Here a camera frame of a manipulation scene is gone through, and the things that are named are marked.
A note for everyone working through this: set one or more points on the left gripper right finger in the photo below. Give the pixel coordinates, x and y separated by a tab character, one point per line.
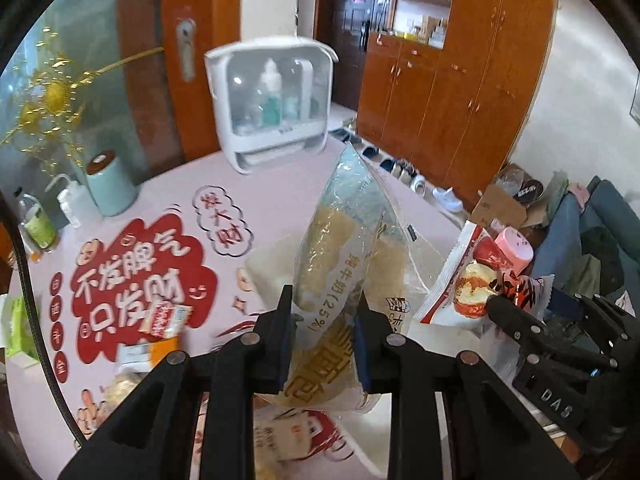
391	363

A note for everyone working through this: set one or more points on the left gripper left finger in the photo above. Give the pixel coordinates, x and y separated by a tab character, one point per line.
256	362

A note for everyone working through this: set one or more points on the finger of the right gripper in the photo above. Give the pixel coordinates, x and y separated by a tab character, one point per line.
532	335

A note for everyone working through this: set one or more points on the red white snack packet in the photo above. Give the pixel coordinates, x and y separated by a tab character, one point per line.
475	271

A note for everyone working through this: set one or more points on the small red white candy packet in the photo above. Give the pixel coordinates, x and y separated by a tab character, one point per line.
165	320

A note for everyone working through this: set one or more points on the orange white snack bag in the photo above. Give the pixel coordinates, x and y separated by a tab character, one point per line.
142	357

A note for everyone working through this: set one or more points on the milk bread bag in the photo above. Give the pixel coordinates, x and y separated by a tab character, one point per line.
356	248

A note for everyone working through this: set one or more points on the beige soda cracker pack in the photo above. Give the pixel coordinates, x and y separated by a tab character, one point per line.
283	435

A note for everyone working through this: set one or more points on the puffed rice snack bag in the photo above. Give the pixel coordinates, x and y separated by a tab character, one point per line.
121	386

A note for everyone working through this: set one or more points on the cardboard box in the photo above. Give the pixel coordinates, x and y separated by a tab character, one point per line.
514	198

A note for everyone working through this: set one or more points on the teal cylindrical canister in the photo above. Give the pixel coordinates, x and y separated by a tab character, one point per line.
109	184

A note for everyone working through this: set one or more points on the white squeeze wash bottle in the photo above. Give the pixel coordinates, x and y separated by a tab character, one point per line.
76	202

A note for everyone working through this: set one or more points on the green tissue box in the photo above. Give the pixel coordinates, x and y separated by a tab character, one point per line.
17	341

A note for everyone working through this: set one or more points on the clear bottle green label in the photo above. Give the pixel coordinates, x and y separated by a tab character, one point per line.
36	221

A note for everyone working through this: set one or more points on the white cosmetic organizer box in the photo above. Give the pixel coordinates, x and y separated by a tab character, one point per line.
272	98

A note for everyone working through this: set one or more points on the glass sliding door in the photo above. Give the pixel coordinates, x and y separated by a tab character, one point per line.
82	77

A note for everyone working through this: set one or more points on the wooden wall cabinet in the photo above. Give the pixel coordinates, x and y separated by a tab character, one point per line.
456	111

